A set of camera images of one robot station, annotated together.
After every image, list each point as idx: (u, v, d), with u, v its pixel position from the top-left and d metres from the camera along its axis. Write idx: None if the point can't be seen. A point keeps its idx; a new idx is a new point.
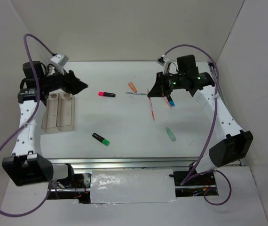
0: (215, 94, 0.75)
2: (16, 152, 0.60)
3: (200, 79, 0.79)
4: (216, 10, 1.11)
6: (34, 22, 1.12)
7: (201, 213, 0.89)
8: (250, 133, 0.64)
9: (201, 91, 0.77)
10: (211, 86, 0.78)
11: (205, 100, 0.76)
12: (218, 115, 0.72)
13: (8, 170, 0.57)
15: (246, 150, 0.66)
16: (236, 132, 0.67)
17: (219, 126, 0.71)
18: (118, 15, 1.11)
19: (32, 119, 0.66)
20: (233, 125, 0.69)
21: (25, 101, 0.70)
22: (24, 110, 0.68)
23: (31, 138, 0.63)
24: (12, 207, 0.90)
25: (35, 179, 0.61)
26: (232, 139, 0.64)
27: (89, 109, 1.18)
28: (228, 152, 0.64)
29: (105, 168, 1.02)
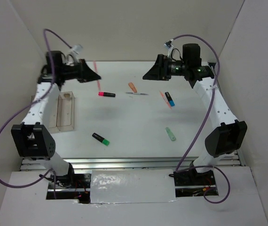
0: (214, 84, 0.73)
2: (26, 121, 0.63)
3: (200, 71, 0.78)
4: (214, 11, 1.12)
6: (36, 22, 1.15)
7: (200, 213, 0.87)
8: (244, 123, 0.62)
9: (200, 82, 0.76)
10: (210, 78, 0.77)
11: (204, 91, 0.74)
12: (214, 104, 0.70)
13: (15, 138, 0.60)
15: (240, 139, 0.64)
16: (231, 120, 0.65)
17: (215, 116, 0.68)
18: (119, 16, 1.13)
19: (46, 97, 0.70)
20: (229, 114, 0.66)
21: (43, 82, 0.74)
22: (40, 91, 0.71)
23: (40, 112, 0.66)
24: (11, 209, 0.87)
25: (39, 153, 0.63)
26: (226, 126, 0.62)
27: (89, 108, 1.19)
28: (223, 140, 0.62)
29: (106, 169, 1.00)
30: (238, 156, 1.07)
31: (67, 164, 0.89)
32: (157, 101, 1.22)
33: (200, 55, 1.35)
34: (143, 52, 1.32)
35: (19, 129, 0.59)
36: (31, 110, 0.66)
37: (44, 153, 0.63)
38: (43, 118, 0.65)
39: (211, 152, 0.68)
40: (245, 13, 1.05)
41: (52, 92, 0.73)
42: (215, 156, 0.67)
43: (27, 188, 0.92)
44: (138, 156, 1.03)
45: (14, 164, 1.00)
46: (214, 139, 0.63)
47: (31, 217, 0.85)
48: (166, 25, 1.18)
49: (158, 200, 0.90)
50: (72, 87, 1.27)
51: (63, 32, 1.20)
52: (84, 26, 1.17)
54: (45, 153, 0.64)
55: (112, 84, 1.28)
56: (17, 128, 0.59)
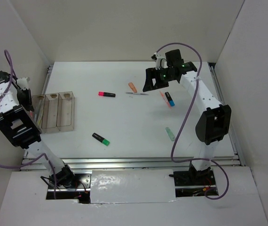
0: (197, 76, 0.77)
2: (3, 111, 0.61)
3: (184, 66, 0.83)
4: (214, 11, 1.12)
6: (35, 22, 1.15)
7: (201, 213, 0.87)
8: (229, 107, 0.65)
9: (185, 75, 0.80)
10: (194, 71, 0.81)
11: (189, 83, 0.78)
12: (199, 92, 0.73)
13: (1, 126, 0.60)
15: (227, 123, 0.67)
16: (216, 105, 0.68)
17: (200, 103, 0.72)
18: (119, 16, 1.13)
19: (9, 90, 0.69)
20: (214, 100, 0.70)
21: None
22: None
23: (11, 100, 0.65)
24: (11, 209, 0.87)
25: (30, 133, 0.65)
26: (210, 111, 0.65)
27: (88, 108, 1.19)
28: (210, 125, 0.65)
29: (106, 169, 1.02)
30: (238, 156, 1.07)
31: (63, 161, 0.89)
32: (157, 101, 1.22)
33: (200, 55, 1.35)
34: (143, 52, 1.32)
35: (2, 117, 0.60)
36: (1, 103, 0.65)
37: (33, 132, 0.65)
38: (17, 104, 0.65)
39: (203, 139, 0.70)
40: (246, 13, 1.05)
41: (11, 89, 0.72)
42: (208, 142, 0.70)
43: (27, 188, 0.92)
44: (138, 156, 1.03)
45: (14, 164, 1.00)
46: (203, 124, 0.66)
47: (32, 217, 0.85)
48: (167, 25, 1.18)
49: (158, 200, 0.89)
50: (71, 87, 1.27)
51: (62, 33, 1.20)
52: (84, 26, 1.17)
54: (36, 130, 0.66)
55: (112, 84, 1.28)
56: None
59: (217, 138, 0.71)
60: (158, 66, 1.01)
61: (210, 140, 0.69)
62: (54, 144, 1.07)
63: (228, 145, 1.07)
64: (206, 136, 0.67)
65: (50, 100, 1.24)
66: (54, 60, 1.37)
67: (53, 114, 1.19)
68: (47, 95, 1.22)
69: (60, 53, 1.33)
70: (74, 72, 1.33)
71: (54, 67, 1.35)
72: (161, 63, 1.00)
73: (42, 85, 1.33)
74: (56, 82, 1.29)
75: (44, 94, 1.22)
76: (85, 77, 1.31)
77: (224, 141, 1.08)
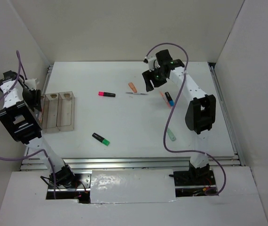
0: (185, 70, 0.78)
2: (7, 106, 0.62)
3: (172, 63, 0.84)
4: (214, 11, 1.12)
6: (35, 22, 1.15)
7: (200, 213, 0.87)
8: (214, 96, 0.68)
9: (174, 70, 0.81)
10: (181, 67, 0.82)
11: (177, 77, 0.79)
12: (186, 84, 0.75)
13: (4, 121, 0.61)
15: (213, 111, 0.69)
16: (202, 96, 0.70)
17: (188, 95, 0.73)
18: (118, 16, 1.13)
19: (15, 87, 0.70)
20: (200, 91, 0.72)
21: (5, 82, 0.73)
22: (5, 87, 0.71)
23: (16, 96, 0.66)
24: (11, 209, 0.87)
25: (31, 130, 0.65)
26: (197, 101, 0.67)
27: (88, 108, 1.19)
28: (197, 114, 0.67)
29: (106, 168, 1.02)
30: (238, 156, 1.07)
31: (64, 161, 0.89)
32: (157, 101, 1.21)
33: (200, 55, 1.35)
34: (143, 52, 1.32)
35: (5, 112, 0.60)
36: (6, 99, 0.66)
37: (35, 128, 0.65)
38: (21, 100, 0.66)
39: (193, 129, 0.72)
40: (246, 13, 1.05)
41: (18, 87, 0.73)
42: (198, 132, 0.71)
43: (27, 187, 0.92)
44: (138, 156, 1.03)
45: (14, 164, 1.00)
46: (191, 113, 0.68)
47: (31, 217, 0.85)
48: (167, 25, 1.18)
49: (158, 200, 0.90)
50: (71, 86, 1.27)
51: (62, 32, 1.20)
52: (85, 26, 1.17)
54: (37, 126, 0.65)
55: (112, 84, 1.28)
56: (2, 112, 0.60)
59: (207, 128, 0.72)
60: (151, 68, 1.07)
61: (200, 129, 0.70)
62: (54, 144, 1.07)
63: (228, 145, 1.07)
64: (195, 125, 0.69)
65: (50, 100, 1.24)
66: (54, 60, 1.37)
67: (53, 114, 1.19)
68: (46, 95, 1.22)
69: (60, 53, 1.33)
70: (74, 72, 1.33)
71: (54, 67, 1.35)
72: (153, 65, 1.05)
73: (43, 85, 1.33)
74: (56, 82, 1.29)
75: (44, 94, 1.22)
76: (85, 77, 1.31)
77: (224, 141, 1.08)
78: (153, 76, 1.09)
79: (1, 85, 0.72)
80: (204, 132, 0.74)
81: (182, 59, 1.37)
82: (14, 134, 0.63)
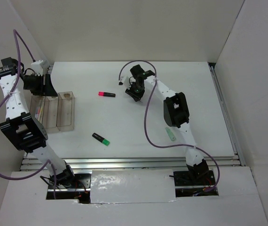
0: (155, 77, 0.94)
2: (10, 116, 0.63)
3: (144, 74, 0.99)
4: (214, 11, 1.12)
6: (35, 22, 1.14)
7: (200, 213, 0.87)
8: (183, 94, 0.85)
9: (146, 80, 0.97)
10: (152, 76, 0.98)
11: (150, 84, 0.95)
12: (159, 88, 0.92)
13: (7, 133, 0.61)
15: (185, 106, 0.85)
16: (172, 95, 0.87)
17: (161, 96, 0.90)
18: (118, 16, 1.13)
19: (15, 88, 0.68)
20: (170, 92, 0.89)
21: (3, 77, 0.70)
22: (6, 85, 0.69)
23: (19, 103, 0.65)
24: (11, 209, 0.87)
25: (35, 140, 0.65)
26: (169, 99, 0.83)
27: (88, 108, 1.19)
28: (172, 110, 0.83)
29: (106, 168, 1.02)
30: (238, 156, 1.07)
31: (64, 161, 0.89)
32: (156, 101, 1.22)
33: (200, 55, 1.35)
34: (143, 52, 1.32)
35: (9, 124, 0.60)
36: (7, 104, 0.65)
37: (39, 139, 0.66)
38: (24, 107, 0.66)
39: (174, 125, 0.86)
40: (246, 13, 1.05)
41: (19, 83, 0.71)
42: (177, 125, 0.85)
43: (27, 188, 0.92)
44: (138, 156, 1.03)
45: (14, 164, 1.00)
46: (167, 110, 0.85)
47: (31, 217, 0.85)
48: (167, 25, 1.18)
49: (158, 200, 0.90)
50: (71, 87, 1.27)
51: (62, 33, 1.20)
52: (84, 26, 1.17)
54: (41, 136, 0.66)
55: (112, 84, 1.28)
56: (6, 125, 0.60)
59: (185, 121, 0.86)
60: (128, 87, 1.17)
61: (178, 123, 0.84)
62: (54, 144, 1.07)
63: (228, 145, 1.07)
64: (173, 121, 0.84)
65: (50, 100, 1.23)
66: (54, 60, 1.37)
67: (53, 114, 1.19)
68: None
69: (60, 54, 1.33)
70: (74, 71, 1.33)
71: (54, 67, 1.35)
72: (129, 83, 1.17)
73: None
74: (56, 82, 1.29)
75: None
76: (85, 76, 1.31)
77: (224, 141, 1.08)
78: (133, 90, 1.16)
79: None
80: (185, 125, 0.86)
81: (182, 59, 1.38)
82: (19, 144, 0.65)
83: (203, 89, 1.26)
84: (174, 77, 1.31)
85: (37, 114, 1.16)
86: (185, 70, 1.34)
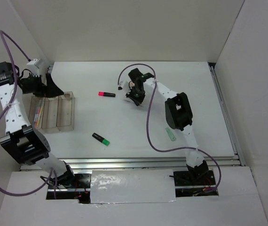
0: (154, 79, 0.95)
2: (11, 130, 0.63)
3: (143, 77, 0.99)
4: (214, 11, 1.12)
6: (35, 22, 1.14)
7: (200, 213, 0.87)
8: (184, 94, 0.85)
9: (145, 82, 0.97)
10: (152, 78, 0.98)
11: (150, 86, 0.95)
12: (159, 90, 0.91)
13: (8, 148, 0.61)
15: (188, 107, 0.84)
16: (174, 95, 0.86)
17: (162, 97, 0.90)
18: (118, 16, 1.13)
19: (14, 99, 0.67)
20: (171, 92, 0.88)
21: (0, 87, 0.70)
22: (4, 96, 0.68)
23: (19, 116, 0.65)
24: (11, 209, 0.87)
25: (37, 152, 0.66)
26: (172, 100, 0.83)
27: (89, 108, 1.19)
28: (175, 112, 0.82)
29: (105, 168, 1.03)
30: (238, 156, 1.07)
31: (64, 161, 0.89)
32: (156, 101, 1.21)
33: (200, 55, 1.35)
34: (143, 52, 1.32)
35: (9, 139, 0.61)
36: (7, 117, 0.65)
37: (41, 151, 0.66)
38: (25, 119, 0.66)
39: (177, 128, 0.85)
40: (246, 13, 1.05)
41: (18, 93, 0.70)
42: (181, 129, 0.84)
43: (27, 188, 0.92)
44: (138, 156, 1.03)
45: (14, 165, 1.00)
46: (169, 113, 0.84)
47: (31, 217, 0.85)
48: (167, 25, 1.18)
49: (157, 200, 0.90)
50: (71, 87, 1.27)
51: (62, 33, 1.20)
52: (84, 26, 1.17)
54: (43, 149, 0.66)
55: (112, 84, 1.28)
56: (6, 139, 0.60)
59: (188, 124, 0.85)
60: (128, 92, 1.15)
61: (182, 125, 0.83)
62: (54, 144, 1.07)
63: (228, 145, 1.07)
64: (176, 123, 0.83)
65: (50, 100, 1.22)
66: (54, 60, 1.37)
67: (53, 114, 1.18)
68: None
69: (60, 54, 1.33)
70: (74, 72, 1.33)
71: (54, 67, 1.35)
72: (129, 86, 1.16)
73: None
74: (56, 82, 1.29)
75: None
76: (85, 76, 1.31)
77: (224, 141, 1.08)
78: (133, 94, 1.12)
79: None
80: (187, 128, 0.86)
81: (182, 59, 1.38)
82: (19, 158, 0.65)
83: (203, 90, 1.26)
84: (174, 77, 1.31)
85: (37, 114, 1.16)
86: (185, 70, 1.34)
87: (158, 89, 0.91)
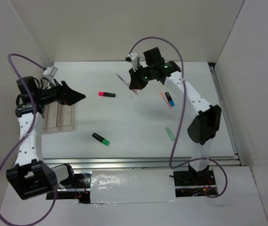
0: (183, 78, 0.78)
2: (19, 162, 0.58)
3: (167, 68, 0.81)
4: (214, 11, 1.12)
6: (35, 22, 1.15)
7: (200, 213, 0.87)
8: (218, 106, 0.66)
9: (170, 78, 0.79)
10: (177, 72, 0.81)
11: (175, 84, 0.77)
12: (188, 95, 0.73)
13: (12, 182, 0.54)
15: (218, 122, 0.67)
16: (206, 108, 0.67)
17: (190, 106, 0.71)
18: (118, 16, 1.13)
19: (32, 129, 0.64)
20: (203, 102, 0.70)
21: (24, 114, 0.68)
22: (25, 125, 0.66)
23: (33, 148, 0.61)
24: (11, 209, 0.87)
25: (42, 190, 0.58)
26: (203, 114, 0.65)
27: (89, 108, 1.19)
28: (203, 128, 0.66)
29: (105, 168, 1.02)
30: (238, 156, 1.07)
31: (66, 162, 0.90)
32: (156, 101, 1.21)
33: (200, 55, 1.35)
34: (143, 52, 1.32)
35: (16, 173, 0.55)
36: (22, 148, 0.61)
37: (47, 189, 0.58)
38: (37, 152, 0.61)
39: (199, 141, 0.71)
40: (246, 12, 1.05)
41: (37, 122, 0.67)
42: (203, 142, 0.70)
43: None
44: (138, 156, 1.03)
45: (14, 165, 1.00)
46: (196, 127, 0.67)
47: (31, 217, 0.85)
48: (167, 25, 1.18)
49: (157, 200, 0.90)
50: (71, 87, 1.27)
51: (62, 33, 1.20)
52: (84, 26, 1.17)
54: (49, 187, 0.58)
55: (112, 84, 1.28)
56: (12, 173, 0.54)
59: (210, 137, 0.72)
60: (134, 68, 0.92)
61: (205, 140, 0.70)
62: (54, 145, 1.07)
63: (228, 145, 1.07)
64: (201, 138, 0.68)
65: None
66: (54, 60, 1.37)
67: (53, 115, 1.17)
68: None
69: (60, 54, 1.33)
70: (74, 72, 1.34)
71: (54, 67, 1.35)
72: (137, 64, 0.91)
73: None
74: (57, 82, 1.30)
75: None
76: (85, 76, 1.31)
77: (224, 141, 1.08)
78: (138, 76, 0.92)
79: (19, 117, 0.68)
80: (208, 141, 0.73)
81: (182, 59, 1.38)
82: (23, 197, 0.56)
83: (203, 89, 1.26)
84: None
85: None
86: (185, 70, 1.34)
87: (188, 94, 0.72)
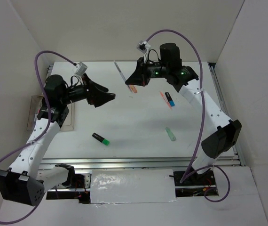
0: (200, 87, 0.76)
2: (13, 167, 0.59)
3: (185, 75, 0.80)
4: (214, 11, 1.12)
6: (35, 22, 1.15)
7: (200, 213, 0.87)
8: (239, 123, 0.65)
9: (187, 86, 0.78)
10: (194, 80, 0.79)
11: (193, 95, 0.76)
12: (207, 108, 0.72)
13: None
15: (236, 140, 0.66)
16: (224, 123, 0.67)
17: (208, 119, 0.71)
18: (118, 16, 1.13)
19: (40, 138, 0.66)
20: (223, 117, 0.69)
21: (42, 117, 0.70)
22: (38, 129, 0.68)
23: (31, 158, 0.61)
24: (11, 209, 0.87)
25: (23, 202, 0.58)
26: (222, 130, 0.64)
27: (88, 108, 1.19)
28: (221, 143, 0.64)
29: (105, 168, 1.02)
30: (238, 156, 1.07)
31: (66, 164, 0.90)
32: (156, 101, 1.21)
33: (200, 55, 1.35)
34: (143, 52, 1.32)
35: (5, 174, 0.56)
36: (22, 153, 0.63)
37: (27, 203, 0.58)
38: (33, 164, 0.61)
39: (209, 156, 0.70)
40: (246, 13, 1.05)
41: (48, 133, 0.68)
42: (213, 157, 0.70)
43: None
44: (138, 156, 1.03)
45: None
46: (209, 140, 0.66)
47: (31, 217, 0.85)
48: (167, 25, 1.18)
49: (157, 200, 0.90)
50: None
51: (62, 33, 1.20)
52: (84, 26, 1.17)
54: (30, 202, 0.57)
55: (112, 84, 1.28)
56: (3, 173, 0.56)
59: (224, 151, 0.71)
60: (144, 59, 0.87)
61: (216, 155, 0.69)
62: (54, 144, 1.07)
63: None
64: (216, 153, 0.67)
65: None
66: (54, 60, 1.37)
67: None
68: None
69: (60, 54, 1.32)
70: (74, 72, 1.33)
71: (54, 67, 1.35)
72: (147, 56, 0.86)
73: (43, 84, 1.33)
74: None
75: None
76: None
77: None
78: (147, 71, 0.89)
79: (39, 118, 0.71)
80: None
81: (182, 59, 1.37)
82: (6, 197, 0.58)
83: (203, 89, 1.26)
84: None
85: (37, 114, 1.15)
86: None
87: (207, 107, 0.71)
